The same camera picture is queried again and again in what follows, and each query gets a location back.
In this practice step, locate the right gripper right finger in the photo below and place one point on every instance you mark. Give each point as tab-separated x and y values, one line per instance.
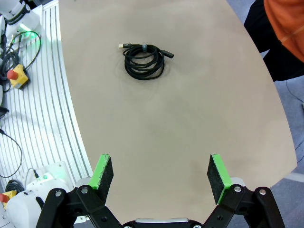
242	209

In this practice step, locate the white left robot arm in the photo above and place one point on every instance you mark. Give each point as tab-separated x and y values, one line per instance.
16	16

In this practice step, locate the yellow emergency stop button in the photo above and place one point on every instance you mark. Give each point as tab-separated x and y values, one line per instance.
20	76
6	198

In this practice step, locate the aluminium profile frame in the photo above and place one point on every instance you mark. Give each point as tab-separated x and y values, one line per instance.
47	107

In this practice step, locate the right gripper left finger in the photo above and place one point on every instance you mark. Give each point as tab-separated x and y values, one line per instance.
78	209

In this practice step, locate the person in orange hoodie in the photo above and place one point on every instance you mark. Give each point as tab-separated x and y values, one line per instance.
285	35

